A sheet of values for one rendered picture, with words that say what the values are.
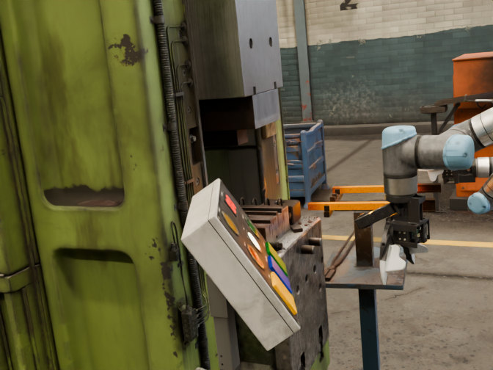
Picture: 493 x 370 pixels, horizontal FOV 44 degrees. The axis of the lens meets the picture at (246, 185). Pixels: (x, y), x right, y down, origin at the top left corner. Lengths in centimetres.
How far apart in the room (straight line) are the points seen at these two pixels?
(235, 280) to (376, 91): 852
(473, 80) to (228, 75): 378
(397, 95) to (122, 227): 813
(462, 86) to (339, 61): 461
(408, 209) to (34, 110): 101
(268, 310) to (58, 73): 89
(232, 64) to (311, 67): 819
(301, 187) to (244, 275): 456
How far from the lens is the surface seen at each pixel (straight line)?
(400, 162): 138
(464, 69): 528
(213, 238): 112
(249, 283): 115
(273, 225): 183
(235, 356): 140
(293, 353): 188
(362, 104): 965
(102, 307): 183
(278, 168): 225
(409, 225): 141
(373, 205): 215
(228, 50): 166
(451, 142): 135
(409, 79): 946
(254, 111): 171
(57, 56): 172
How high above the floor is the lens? 149
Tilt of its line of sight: 13 degrees down
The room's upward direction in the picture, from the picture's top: 6 degrees counter-clockwise
